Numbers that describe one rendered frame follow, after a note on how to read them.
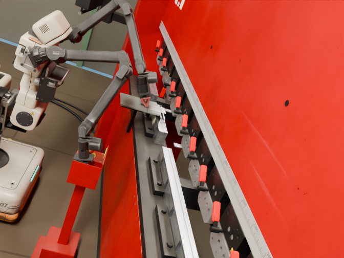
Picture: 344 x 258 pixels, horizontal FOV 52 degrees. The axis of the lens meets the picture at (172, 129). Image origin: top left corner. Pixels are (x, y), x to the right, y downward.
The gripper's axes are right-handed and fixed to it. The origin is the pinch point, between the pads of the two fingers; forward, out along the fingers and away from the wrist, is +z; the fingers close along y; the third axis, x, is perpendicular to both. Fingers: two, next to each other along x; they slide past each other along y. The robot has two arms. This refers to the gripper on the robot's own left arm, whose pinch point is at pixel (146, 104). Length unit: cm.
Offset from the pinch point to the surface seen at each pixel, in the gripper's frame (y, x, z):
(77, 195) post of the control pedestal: -45, 48, 30
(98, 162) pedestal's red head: -43, 31, 10
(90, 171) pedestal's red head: -53, 35, 10
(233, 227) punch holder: -137, -21, -20
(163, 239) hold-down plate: -106, 1, 13
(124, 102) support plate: -3.9, 13.7, -5.6
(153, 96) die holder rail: 32.9, -6.3, 10.4
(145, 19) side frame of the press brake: 86, -10, -35
